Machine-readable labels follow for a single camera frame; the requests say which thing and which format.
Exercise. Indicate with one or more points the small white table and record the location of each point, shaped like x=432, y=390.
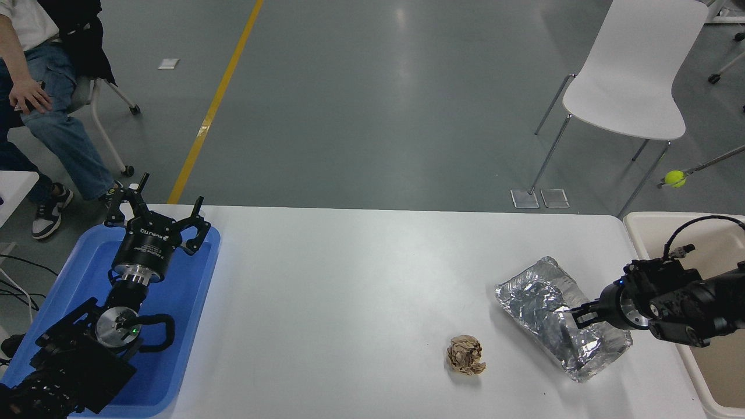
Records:
x=14, y=192

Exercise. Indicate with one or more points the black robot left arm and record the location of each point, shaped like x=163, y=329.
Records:
x=70, y=361

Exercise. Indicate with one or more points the large pale bin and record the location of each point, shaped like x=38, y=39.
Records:
x=652, y=238

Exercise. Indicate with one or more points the blue plastic tray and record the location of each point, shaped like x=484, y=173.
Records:
x=186, y=302

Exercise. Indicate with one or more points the person's hand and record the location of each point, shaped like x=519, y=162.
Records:
x=32, y=95

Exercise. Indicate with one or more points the white wheeled chair base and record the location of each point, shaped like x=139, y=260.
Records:
x=727, y=10

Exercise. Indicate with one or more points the silver foil tray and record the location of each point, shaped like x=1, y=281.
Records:
x=535, y=302

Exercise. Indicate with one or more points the grey wheeled chair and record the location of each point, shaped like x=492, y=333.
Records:
x=102, y=122

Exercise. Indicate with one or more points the white paper sheet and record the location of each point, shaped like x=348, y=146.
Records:
x=168, y=64

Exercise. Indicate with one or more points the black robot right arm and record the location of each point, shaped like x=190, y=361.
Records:
x=692, y=308

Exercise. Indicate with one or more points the clear floor plate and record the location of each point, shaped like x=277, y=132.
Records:
x=524, y=199
x=554, y=198

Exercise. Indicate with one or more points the person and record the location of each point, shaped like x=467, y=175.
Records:
x=55, y=128

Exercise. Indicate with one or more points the metal rod with yellow ball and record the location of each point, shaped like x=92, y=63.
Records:
x=675, y=178

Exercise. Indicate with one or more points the black jacket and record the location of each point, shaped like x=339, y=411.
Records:
x=81, y=41

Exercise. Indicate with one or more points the white chair with metal legs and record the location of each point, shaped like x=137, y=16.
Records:
x=628, y=75

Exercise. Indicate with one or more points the crumpled tan paper ball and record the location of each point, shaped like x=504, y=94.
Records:
x=465, y=355

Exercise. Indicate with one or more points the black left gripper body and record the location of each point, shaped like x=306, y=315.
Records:
x=145, y=247

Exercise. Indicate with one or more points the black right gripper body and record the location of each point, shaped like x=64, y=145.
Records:
x=611, y=305

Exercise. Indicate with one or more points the person's forearm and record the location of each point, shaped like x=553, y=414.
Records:
x=13, y=52

